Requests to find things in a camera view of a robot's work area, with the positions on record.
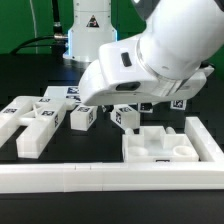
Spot white L-shaped obstacle fence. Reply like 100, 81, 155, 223
0, 117, 224, 194

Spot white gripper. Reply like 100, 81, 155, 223
79, 35, 214, 106

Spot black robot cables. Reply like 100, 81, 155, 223
9, 0, 69, 56

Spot white chair seat part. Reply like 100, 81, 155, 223
122, 126, 199, 163

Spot white chair back part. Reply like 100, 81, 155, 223
0, 96, 76, 159

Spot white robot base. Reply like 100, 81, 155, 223
63, 0, 117, 63

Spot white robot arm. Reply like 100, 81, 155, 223
79, 0, 224, 106

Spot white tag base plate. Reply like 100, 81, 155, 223
44, 86, 81, 103

